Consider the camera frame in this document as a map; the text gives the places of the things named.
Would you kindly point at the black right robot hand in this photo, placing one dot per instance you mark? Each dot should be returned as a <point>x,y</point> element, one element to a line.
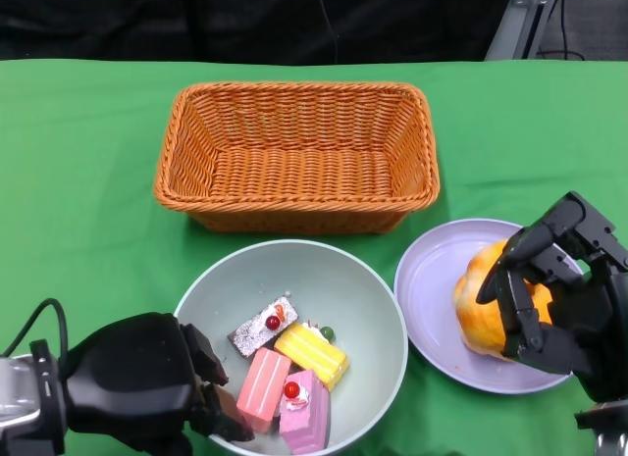
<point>593,319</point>

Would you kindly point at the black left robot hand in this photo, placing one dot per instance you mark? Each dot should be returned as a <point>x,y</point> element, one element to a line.
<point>132,377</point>

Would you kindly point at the orange bagel bread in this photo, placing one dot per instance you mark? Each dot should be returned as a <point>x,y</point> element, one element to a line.
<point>471,299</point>
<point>483,348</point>

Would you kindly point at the grey-green bowl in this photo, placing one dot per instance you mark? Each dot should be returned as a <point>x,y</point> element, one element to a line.
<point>319,269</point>

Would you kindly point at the chocolate cake slice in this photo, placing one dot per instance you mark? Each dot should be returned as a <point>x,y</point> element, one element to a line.
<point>250,336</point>

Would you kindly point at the salmon striped cake slice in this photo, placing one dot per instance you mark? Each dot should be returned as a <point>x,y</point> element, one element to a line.
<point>262,387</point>

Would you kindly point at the pale lavender plate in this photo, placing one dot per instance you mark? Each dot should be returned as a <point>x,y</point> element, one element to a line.
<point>427,289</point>

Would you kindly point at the pink cake slice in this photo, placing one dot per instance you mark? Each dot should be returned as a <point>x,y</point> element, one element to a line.
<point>304,421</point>

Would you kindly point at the yellow cake slice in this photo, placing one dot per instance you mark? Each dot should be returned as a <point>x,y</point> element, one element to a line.
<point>309,353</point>

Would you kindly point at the orange wicker basket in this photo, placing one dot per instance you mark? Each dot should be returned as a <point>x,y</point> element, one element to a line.
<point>304,171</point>

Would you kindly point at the green tablecloth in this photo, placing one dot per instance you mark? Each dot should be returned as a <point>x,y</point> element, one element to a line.
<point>515,132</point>

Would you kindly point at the grey metal stand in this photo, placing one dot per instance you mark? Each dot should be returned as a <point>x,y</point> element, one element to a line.
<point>512,24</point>

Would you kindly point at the black backdrop cloth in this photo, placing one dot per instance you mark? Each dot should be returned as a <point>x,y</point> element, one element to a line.
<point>147,19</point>

